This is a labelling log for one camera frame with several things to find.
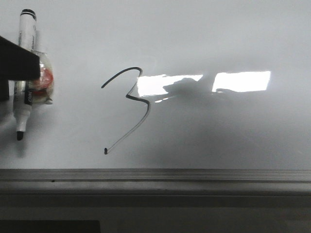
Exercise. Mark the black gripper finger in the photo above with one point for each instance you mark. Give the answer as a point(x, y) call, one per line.
point(16, 64)

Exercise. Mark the white black whiteboard marker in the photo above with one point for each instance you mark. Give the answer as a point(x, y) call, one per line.
point(22, 104)

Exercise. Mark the red magnet taped to marker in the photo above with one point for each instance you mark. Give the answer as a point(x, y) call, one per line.
point(42, 88)

